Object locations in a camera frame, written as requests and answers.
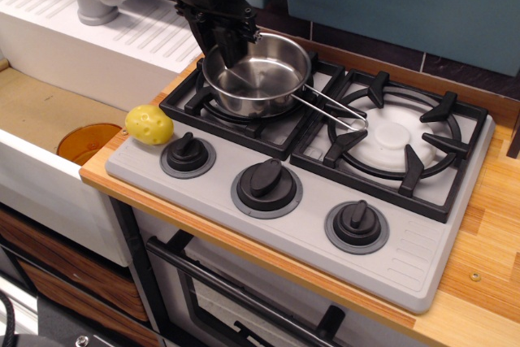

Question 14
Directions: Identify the black burner grate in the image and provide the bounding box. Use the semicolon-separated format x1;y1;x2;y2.
159;59;329;160
291;70;495;223

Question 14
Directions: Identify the black left stove knob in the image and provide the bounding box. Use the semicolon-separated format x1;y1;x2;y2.
160;132;217;180

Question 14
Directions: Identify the black right burner grate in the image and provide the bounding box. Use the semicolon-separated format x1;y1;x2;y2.
291;70;495;223

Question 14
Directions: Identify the black braided cable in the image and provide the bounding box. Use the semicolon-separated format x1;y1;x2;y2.
0;289;17;347

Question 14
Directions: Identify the black left burner grate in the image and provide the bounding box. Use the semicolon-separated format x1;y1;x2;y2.
159;59;329;160

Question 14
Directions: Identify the black right stove knob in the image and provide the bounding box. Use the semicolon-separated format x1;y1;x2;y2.
324;200;390;255

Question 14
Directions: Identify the yellow toy potato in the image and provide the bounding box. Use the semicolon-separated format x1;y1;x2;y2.
125;104;174;145

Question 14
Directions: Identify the wooden drawer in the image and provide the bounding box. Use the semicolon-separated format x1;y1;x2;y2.
19;260;149;324
1;205;138;301

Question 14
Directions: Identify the oven door with black handle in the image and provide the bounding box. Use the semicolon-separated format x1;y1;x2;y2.
145;231;414;346

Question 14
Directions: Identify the lower wooden drawer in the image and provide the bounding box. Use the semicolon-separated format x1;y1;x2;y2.
19;260;149;324

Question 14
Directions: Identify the black middle stove knob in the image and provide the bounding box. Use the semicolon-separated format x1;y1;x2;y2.
231;158;303;219

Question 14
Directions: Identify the upper wooden drawer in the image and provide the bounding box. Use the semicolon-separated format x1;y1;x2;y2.
1;205;138;301

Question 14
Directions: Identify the right teal wall cabinet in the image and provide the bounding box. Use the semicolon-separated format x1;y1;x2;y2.
288;0;519;76

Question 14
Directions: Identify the grey toy stove top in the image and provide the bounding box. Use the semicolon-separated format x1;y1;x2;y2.
106;33;495;313

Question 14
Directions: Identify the stainless steel pan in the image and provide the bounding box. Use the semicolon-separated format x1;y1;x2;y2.
202;33;368;132

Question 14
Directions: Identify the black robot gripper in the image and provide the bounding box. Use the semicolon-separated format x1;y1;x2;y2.
176;0;259;68

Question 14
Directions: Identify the orange sink drain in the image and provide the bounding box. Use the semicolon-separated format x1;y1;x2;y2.
56;123;122;166

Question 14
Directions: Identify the black stove knob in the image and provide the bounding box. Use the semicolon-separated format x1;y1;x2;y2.
231;158;303;219
160;132;217;180
324;200;390;255

